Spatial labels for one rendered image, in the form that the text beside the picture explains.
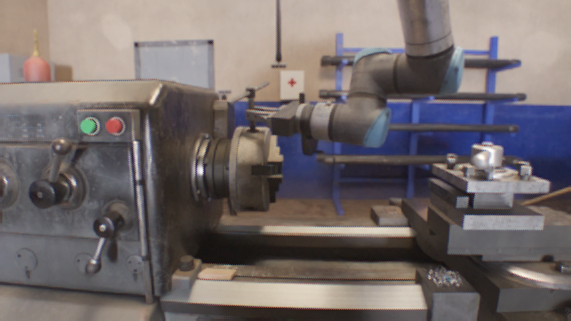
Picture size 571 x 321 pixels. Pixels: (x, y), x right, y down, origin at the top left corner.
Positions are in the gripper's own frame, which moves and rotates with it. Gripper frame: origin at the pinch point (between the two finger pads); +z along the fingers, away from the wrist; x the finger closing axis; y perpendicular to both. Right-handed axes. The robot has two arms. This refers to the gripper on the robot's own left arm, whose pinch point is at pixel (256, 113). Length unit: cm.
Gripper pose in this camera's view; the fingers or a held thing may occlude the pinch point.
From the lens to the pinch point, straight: 77.2
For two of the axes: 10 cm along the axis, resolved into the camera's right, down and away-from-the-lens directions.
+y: -0.5, -9.0, -4.2
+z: -9.0, -1.4, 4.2
